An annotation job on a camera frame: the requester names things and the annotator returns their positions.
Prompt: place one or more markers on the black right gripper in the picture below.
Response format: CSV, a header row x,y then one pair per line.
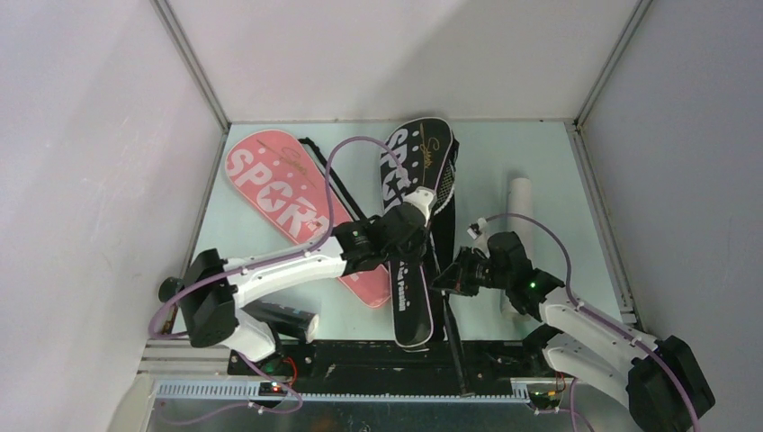
x,y
456,277

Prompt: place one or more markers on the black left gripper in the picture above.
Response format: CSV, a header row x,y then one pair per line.
x,y
420,249

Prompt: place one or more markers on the white shuttlecock tube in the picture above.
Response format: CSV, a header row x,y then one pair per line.
x,y
519,202

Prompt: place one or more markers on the black racket cover bag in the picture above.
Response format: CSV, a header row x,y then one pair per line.
x,y
426,151

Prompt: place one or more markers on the black shuttlecock tube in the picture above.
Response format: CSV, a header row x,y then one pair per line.
x,y
280,319

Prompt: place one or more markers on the pink racket cover bag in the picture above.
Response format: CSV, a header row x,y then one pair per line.
x,y
276,174

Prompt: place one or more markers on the white racket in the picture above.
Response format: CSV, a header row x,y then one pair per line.
x,y
455,344

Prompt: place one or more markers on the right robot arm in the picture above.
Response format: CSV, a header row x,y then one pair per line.
x,y
659,381

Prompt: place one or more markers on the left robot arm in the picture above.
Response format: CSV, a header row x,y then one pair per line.
x,y
354,247

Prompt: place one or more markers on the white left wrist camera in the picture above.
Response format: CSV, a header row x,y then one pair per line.
x,y
423,199

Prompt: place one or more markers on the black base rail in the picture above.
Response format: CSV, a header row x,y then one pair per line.
x,y
381,368

